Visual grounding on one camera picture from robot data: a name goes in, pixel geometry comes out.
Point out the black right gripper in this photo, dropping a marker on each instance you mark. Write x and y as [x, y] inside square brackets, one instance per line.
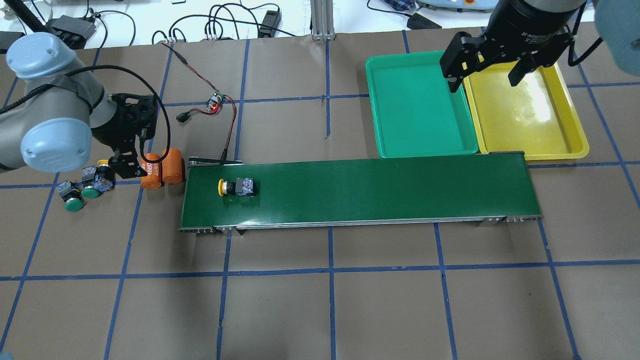
[522, 22]

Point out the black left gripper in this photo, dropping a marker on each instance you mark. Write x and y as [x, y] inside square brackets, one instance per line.
[106, 134]

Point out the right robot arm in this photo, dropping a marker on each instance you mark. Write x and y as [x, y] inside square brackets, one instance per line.
[617, 23]

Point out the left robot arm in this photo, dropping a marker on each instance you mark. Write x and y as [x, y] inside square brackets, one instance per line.
[64, 108]

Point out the orange cylinder with 4680 print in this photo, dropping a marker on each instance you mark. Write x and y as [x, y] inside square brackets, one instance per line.
[153, 167]

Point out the plain orange cylinder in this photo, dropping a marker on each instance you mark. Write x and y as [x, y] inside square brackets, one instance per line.
[172, 166]

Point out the green push button inner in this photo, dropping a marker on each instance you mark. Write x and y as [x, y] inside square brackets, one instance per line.
[95, 189]

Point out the green push button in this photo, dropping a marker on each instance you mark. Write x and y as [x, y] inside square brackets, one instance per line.
[95, 189]
[71, 195]

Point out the green push button outer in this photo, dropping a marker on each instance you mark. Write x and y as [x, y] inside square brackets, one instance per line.
[71, 195]

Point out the yellow plastic tray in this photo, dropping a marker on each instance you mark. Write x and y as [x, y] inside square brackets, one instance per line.
[537, 117]

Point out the green plastic tray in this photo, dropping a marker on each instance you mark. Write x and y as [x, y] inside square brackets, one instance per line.
[414, 113]

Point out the green conveyor belt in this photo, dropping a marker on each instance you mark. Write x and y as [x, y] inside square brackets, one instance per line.
[490, 188]

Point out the black box on floor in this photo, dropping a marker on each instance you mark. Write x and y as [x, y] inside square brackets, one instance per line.
[73, 31]

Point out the black power adapter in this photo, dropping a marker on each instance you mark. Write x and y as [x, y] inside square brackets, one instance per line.
[270, 24]

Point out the black cable plug connector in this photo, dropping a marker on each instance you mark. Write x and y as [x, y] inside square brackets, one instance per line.
[183, 117]

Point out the aluminium frame post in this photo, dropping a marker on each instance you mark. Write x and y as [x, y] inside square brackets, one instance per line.
[322, 20]

